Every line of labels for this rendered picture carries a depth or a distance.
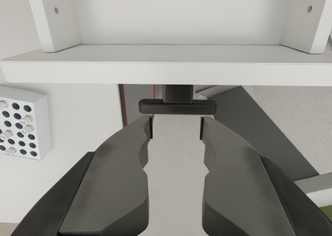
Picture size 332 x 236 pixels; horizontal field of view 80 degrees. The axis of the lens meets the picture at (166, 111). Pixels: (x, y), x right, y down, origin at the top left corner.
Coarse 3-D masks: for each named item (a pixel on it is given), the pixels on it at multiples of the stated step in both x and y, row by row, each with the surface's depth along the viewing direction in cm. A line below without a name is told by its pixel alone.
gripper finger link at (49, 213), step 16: (80, 160) 9; (64, 176) 8; (80, 176) 8; (48, 192) 7; (64, 192) 7; (32, 208) 7; (48, 208) 7; (64, 208) 7; (32, 224) 6; (48, 224) 6
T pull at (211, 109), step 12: (168, 84) 18; (180, 84) 17; (192, 84) 17; (168, 96) 18; (180, 96) 18; (192, 96) 18; (144, 108) 19; (156, 108) 18; (168, 108) 18; (180, 108) 18; (192, 108) 18; (204, 108) 18; (216, 108) 19
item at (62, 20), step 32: (32, 0) 17; (64, 0) 20; (96, 0) 22; (128, 0) 21; (160, 0) 21; (192, 0) 21; (224, 0) 21; (256, 0) 21; (288, 0) 21; (320, 0) 16; (64, 32) 20; (96, 32) 23; (128, 32) 23; (160, 32) 23; (192, 32) 22; (224, 32) 22; (256, 32) 22; (288, 32) 21; (320, 32) 17
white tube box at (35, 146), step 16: (0, 96) 32; (16, 96) 33; (32, 96) 34; (0, 112) 33; (16, 112) 33; (32, 112) 33; (0, 128) 35; (16, 128) 35; (48, 128) 38; (0, 144) 36; (16, 144) 36; (32, 144) 37; (48, 144) 39
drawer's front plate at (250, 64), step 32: (0, 64) 16; (32, 64) 16; (64, 64) 15; (96, 64) 15; (128, 64) 15; (160, 64) 15; (192, 64) 15; (224, 64) 15; (256, 64) 15; (288, 64) 15; (320, 64) 15
